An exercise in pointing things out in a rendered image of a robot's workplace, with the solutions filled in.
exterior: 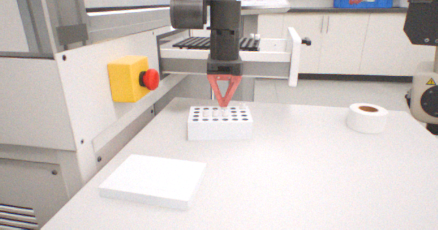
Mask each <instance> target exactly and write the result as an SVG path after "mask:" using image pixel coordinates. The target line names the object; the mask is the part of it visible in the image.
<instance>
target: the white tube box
mask: <svg viewBox="0 0 438 230"><path fill-rule="evenodd" d="M204 109H207V110H209V116H208V117H203V110H204ZM214 109H217V110H218V117H213V116H212V111H213V110H214ZM187 124H188V140H190V141H199V140H251V139H252V138H253V124H254V122H253V120H252V116H251V113H250V110H249V107H248V106H245V109H239V106H227V117H223V116H222V109H221V107H220V106H204V107H190V112H189V116H188V122H187Z"/></svg>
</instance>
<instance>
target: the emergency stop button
mask: <svg viewBox="0 0 438 230"><path fill-rule="evenodd" d="M143 82H144V84H145V85H146V87H147V89H148V90H150V91H154V90H155V89H156V88H157V87H158V86H159V83H160V76H159V73H158V71H157V70H155V69H154V68H150V69H148V70H147V72H146V74H145V75H144V76H143Z"/></svg>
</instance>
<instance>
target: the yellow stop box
mask: <svg viewBox="0 0 438 230"><path fill-rule="evenodd" d="M107 68H108V72H109V81H110V85H111V94H112V98H113V101H114V102H133V104H134V102H137V101H138V100H139V99H141V98H142V97H144V96H145V95H147V94H148V93H150V90H148V89H147V87H146V85H145V84H144V82H143V76H144V75H145V74H146V72H147V70H148V69H149V63H148V57H146V56H139V55H127V56H125V57H121V58H120V59H116V60H114V61H111V62H109V63H108V64H107Z"/></svg>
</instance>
